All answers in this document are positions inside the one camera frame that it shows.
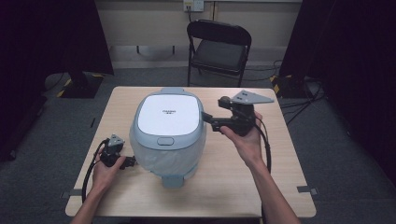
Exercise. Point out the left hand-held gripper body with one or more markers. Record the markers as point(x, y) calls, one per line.
point(111, 154)

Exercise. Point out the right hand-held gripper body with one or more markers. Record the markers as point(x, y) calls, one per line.
point(243, 115)

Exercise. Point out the translucent blue trash bag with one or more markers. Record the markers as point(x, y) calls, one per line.
point(168, 161)

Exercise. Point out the white trash can grey lid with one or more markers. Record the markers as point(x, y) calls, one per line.
point(169, 115)

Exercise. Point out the person's left hand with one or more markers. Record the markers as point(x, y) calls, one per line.
point(104, 175)

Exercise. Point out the person's right hand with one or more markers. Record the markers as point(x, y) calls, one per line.
point(246, 146)

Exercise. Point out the black stand base striped tape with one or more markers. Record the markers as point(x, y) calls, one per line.
point(288, 87)
point(82, 85)

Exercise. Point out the grey tape strip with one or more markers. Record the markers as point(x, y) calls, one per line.
point(70, 193)
point(308, 190)

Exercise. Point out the black folding chair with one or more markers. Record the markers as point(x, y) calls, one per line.
point(218, 53)

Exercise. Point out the black curtain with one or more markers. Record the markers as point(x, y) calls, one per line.
point(351, 56)
point(46, 40)

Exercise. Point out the white wall socket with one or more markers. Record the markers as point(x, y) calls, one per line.
point(193, 4)

